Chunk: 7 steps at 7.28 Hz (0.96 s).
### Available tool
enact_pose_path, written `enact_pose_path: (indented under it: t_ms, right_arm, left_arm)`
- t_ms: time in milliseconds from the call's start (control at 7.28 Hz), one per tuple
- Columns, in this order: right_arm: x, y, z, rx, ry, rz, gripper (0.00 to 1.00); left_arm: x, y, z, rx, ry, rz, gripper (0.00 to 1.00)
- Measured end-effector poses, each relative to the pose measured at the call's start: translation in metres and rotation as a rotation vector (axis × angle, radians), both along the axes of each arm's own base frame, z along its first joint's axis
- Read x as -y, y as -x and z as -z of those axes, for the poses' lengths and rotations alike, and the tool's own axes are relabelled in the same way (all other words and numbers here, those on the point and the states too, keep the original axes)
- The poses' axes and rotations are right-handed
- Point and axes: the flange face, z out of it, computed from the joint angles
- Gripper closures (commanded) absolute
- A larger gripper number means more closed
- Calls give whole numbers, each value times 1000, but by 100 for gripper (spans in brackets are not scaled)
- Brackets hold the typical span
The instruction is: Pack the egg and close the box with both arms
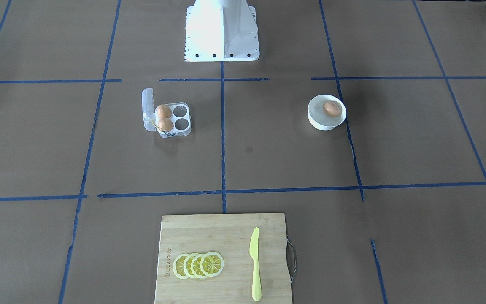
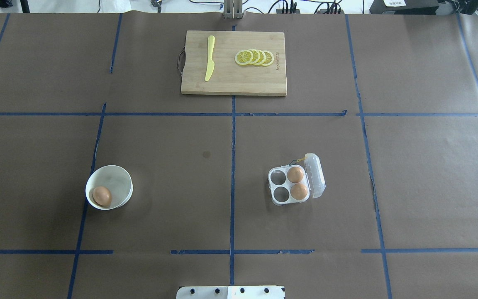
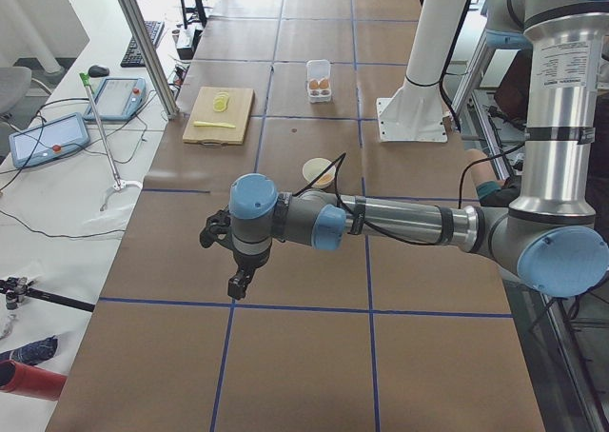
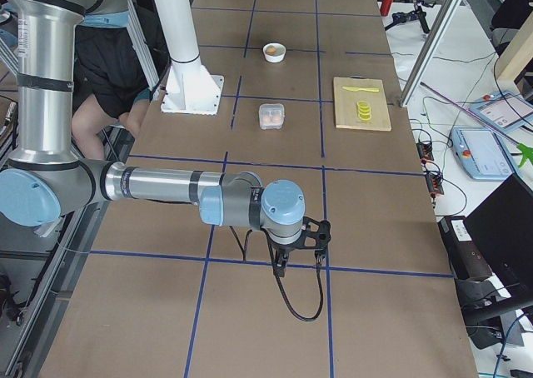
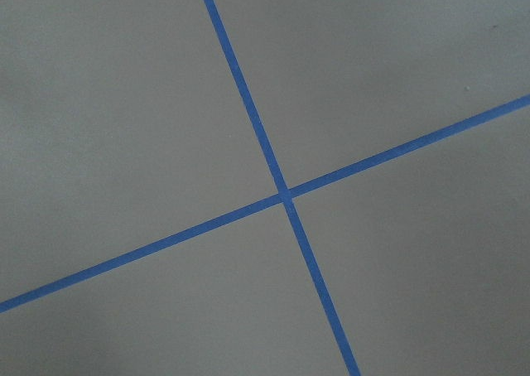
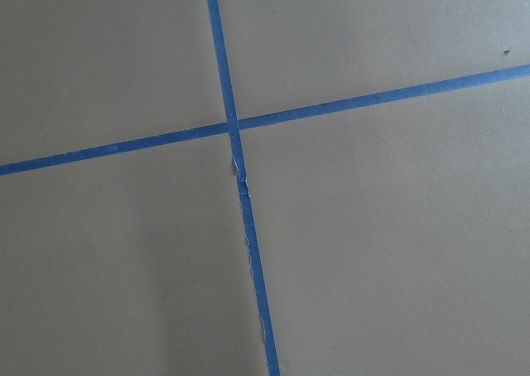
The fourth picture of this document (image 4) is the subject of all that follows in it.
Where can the green plastic grabber stick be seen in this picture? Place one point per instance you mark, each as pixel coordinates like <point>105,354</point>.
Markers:
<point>526,152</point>

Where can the black tripod stand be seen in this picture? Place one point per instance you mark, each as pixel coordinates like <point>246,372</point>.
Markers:
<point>417,14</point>

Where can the aluminium frame post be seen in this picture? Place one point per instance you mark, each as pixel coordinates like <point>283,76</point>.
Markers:
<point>437,32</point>

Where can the wooden cutting board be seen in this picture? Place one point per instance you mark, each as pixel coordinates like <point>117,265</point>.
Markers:
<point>345,108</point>

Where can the blue teach pendant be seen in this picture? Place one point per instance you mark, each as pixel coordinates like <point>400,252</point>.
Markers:
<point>482,154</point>
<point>505,111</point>

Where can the blue teach pendant far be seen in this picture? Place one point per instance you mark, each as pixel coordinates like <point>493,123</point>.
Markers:
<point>505,111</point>

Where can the yellow plastic knife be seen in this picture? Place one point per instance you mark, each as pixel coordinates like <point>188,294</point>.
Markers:
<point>361,89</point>

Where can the seated person in black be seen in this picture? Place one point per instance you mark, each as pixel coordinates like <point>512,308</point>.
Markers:
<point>119,89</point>

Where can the black computer monitor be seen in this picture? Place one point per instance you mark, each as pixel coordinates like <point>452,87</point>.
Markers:
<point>501,228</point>

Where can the clear plastic egg box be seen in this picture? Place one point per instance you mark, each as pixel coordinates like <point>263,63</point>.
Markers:
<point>271,109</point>

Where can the black box device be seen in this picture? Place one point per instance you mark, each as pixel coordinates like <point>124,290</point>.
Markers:
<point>467,262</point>

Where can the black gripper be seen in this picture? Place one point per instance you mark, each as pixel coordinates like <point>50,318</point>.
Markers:
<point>281,250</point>

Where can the blue teach pendant near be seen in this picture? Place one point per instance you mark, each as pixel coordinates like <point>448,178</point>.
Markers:
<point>482,154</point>

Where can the white ceramic bowl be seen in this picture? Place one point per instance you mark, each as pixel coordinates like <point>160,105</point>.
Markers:
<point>280,54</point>

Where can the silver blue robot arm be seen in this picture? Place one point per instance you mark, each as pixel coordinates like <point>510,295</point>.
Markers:
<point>46,180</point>

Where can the orange black connector board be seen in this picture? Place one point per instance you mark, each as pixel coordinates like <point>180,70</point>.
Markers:
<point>425,151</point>

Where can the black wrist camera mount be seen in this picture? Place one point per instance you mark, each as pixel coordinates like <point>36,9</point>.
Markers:
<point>315,236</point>

